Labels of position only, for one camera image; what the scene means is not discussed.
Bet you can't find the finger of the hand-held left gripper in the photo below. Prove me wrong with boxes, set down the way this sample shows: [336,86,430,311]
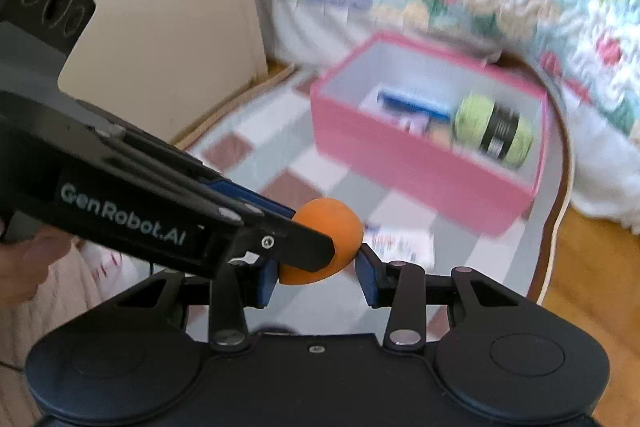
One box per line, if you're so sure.
[120,129,298,223]
[215,206,337,274]

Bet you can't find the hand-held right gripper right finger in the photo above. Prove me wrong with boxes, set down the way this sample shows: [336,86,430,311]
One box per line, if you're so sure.
[354,243,543,350]

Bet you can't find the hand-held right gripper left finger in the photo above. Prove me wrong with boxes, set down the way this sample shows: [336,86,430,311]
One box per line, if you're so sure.
[112,254,281,350]

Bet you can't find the orange ball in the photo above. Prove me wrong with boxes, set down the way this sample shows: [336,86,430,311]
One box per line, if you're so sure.
[277,198,364,286]

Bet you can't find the pink cardboard box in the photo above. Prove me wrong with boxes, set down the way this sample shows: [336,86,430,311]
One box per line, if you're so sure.
[310,32,551,238]

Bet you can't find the person's left hand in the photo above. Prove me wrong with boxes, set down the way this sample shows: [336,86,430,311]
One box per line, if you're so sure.
[0,229,77,309]

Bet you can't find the white red blue packet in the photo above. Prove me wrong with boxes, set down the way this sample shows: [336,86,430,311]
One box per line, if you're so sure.
[362,223,436,268]

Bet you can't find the checked table mat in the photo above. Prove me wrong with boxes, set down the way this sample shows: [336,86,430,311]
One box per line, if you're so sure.
[185,57,576,338]

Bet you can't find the small white purple pack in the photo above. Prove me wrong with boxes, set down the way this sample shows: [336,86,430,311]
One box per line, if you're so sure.
[400,114,435,136]

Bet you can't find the round wooden table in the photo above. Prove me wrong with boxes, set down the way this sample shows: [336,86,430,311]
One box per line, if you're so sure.
[170,57,577,308]

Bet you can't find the green yarn ball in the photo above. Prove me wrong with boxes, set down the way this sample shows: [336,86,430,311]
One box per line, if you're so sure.
[452,93,533,168]

